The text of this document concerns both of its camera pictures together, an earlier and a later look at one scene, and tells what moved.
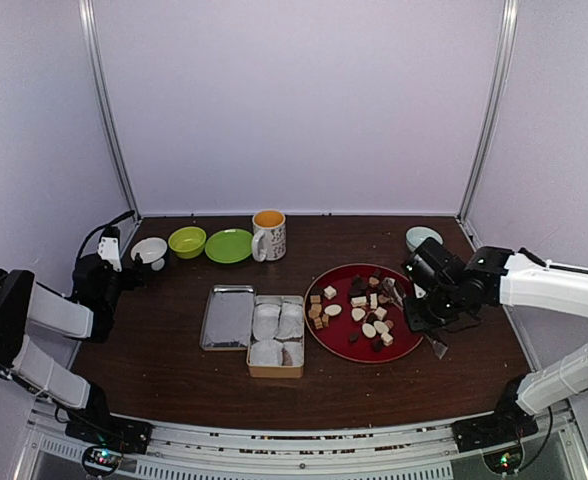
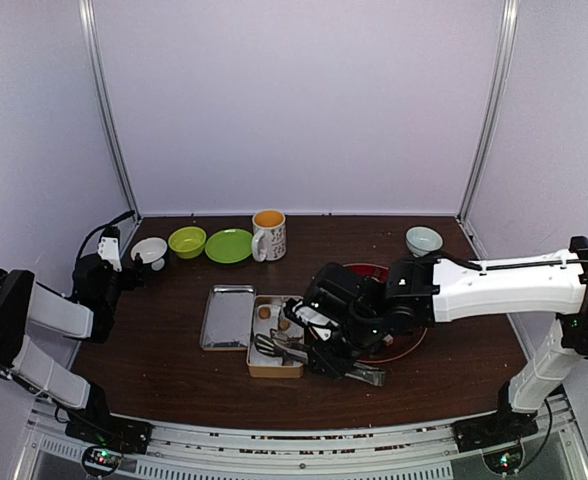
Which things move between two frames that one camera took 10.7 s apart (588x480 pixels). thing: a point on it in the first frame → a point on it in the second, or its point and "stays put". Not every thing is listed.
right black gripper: (417, 322) → (333, 366)
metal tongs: (394, 287) → (284, 346)
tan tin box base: (278, 347) stays put
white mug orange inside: (269, 240) stays put
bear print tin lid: (227, 323) stays put
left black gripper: (131, 281) stays put
